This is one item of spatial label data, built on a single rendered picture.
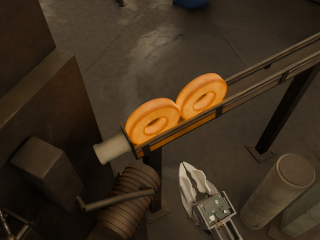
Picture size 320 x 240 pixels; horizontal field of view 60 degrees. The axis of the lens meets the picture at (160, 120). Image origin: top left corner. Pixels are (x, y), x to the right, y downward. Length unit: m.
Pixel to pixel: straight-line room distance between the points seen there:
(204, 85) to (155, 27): 1.56
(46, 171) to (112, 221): 0.29
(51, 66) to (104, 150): 0.24
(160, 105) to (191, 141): 0.88
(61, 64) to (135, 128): 0.24
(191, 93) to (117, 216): 0.40
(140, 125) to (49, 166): 0.24
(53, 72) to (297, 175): 0.77
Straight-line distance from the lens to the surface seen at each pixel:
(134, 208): 0.85
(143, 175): 0.88
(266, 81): 0.91
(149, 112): 0.69
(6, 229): 0.50
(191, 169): 0.68
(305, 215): 1.24
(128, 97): 1.75
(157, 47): 2.07
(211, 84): 0.75
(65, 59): 0.72
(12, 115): 0.65
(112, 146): 0.75
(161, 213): 1.38
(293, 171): 0.99
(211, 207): 0.62
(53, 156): 0.64
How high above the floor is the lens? 1.33
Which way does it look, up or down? 55 degrees down
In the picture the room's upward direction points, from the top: straight up
